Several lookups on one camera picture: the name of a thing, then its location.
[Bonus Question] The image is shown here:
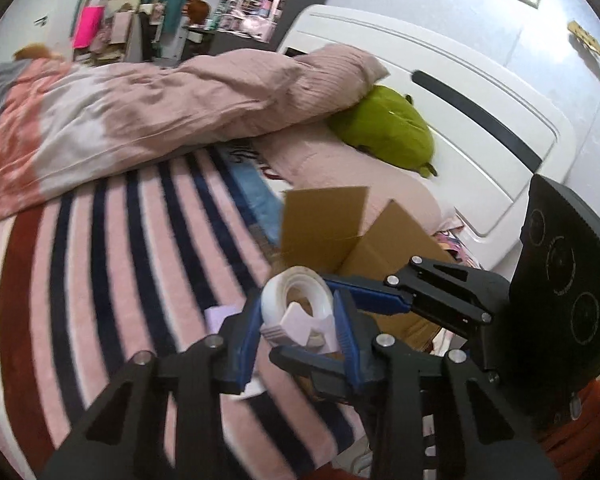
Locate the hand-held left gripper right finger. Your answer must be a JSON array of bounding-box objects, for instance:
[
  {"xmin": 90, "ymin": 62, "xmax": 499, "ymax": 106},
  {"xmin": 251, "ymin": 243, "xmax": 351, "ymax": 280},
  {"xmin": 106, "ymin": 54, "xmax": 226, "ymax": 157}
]
[{"xmin": 332, "ymin": 291, "xmax": 561, "ymax": 480}]

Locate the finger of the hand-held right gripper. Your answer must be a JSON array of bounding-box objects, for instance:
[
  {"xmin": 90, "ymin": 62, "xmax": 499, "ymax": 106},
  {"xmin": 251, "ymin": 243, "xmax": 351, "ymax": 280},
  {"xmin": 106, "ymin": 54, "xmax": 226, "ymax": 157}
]
[
  {"xmin": 270, "ymin": 347, "xmax": 376, "ymax": 406},
  {"xmin": 325, "ymin": 256, "xmax": 511, "ymax": 336}
]

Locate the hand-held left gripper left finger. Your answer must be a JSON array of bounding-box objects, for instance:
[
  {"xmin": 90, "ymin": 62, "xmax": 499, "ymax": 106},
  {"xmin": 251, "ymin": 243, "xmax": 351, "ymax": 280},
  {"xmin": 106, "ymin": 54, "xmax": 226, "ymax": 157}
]
[{"xmin": 40, "ymin": 302, "xmax": 263, "ymax": 480}]

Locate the white tape dispenser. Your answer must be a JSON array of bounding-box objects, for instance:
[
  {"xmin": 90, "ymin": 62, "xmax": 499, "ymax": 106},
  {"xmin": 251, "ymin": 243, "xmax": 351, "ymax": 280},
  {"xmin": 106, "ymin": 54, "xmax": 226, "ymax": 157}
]
[{"xmin": 260, "ymin": 267, "xmax": 341, "ymax": 351}]

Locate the brown cardboard box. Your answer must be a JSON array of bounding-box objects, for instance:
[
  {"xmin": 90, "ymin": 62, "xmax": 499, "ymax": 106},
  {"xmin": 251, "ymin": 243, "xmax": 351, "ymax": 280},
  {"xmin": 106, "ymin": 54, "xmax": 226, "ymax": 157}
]
[{"xmin": 272, "ymin": 186, "xmax": 461, "ymax": 356}]

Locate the purple carton box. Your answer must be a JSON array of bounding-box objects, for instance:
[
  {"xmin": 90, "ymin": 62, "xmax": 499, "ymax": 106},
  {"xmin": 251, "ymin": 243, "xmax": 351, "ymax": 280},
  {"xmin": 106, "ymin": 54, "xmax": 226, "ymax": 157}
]
[{"xmin": 204, "ymin": 305, "xmax": 241, "ymax": 333}]

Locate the pink pillow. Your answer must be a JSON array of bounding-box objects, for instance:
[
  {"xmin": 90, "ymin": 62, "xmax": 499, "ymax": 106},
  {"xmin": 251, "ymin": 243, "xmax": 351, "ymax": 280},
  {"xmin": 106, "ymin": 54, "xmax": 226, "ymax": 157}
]
[{"xmin": 252, "ymin": 122, "xmax": 443, "ymax": 241}]

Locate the green plush toy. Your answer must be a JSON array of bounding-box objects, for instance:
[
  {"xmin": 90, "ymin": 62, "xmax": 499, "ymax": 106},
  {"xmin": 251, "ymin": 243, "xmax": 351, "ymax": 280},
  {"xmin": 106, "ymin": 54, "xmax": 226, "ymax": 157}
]
[{"xmin": 328, "ymin": 85, "xmax": 438, "ymax": 178}]

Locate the white bed headboard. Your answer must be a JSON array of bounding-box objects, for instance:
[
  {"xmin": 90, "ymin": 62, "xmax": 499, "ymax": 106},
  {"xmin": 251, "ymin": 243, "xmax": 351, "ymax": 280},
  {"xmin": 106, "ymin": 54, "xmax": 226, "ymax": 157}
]
[{"xmin": 277, "ymin": 4, "xmax": 578, "ymax": 271}]

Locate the yellow wooden object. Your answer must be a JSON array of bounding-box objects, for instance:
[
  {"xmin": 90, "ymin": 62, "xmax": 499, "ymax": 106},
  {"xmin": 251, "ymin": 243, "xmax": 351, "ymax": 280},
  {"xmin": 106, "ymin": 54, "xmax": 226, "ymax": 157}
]
[{"xmin": 567, "ymin": 20, "xmax": 600, "ymax": 56}]

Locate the pink grey patchwork duvet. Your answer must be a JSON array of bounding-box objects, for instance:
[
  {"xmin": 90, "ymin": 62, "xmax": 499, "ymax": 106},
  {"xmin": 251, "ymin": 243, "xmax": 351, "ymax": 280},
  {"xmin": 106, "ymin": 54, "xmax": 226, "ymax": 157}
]
[{"xmin": 0, "ymin": 44, "xmax": 391, "ymax": 226}]

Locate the grey bookshelf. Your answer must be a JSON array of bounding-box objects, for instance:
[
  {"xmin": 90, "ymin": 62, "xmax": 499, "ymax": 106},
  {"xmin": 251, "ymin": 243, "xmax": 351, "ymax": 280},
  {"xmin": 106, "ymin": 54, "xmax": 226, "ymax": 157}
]
[{"xmin": 210, "ymin": 0, "xmax": 351, "ymax": 43}]

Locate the black chair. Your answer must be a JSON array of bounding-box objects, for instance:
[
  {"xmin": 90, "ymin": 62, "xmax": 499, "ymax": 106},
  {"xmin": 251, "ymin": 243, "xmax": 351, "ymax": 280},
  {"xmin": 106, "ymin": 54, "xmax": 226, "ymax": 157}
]
[{"xmin": 137, "ymin": 10, "xmax": 161, "ymax": 61}]

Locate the bright pink bag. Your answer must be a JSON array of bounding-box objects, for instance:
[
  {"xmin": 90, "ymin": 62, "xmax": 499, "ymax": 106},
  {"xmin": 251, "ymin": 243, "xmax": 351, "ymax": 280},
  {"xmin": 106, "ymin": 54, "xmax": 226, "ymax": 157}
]
[{"xmin": 73, "ymin": 5, "xmax": 105, "ymax": 50}]

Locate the brown teddy bear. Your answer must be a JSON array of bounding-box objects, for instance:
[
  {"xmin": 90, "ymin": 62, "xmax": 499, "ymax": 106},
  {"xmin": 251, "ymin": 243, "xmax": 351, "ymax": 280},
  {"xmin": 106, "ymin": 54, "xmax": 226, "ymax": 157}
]
[{"xmin": 12, "ymin": 44, "xmax": 56, "ymax": 61}]

